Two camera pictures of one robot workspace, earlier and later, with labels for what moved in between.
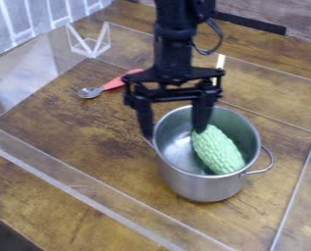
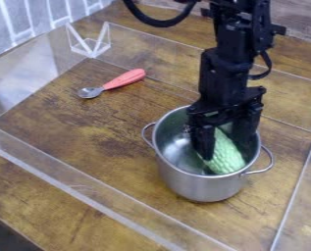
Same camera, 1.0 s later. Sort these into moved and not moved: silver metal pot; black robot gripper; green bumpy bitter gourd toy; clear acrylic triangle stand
Moved: black robot gripper
Not moved: clear acrylic triangle stand; silver metal pot; green bumpy bitter gourd toy
